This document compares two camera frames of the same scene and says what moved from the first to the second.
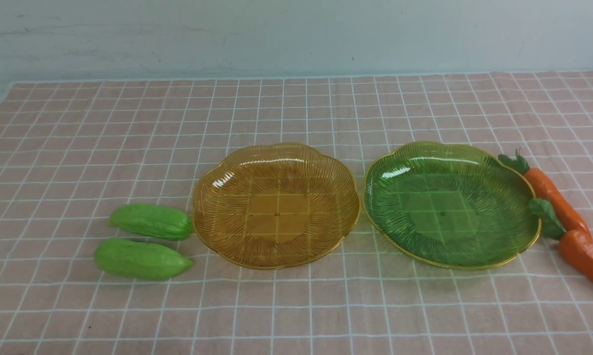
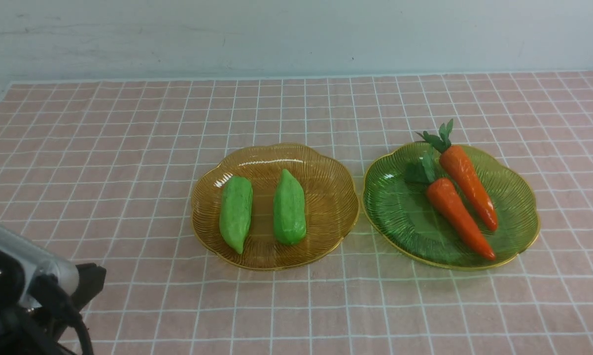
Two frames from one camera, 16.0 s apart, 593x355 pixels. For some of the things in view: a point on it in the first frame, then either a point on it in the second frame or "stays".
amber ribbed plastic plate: [274, 206] stays
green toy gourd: [138, 260] -> [235, 210]
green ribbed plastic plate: [448, 205] stays
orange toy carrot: [577, 246] -> [438, 191]
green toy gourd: [151, 221] -> [289, 210]
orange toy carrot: [544, 190] -> [457, 159]
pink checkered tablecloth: [58, 158] stays
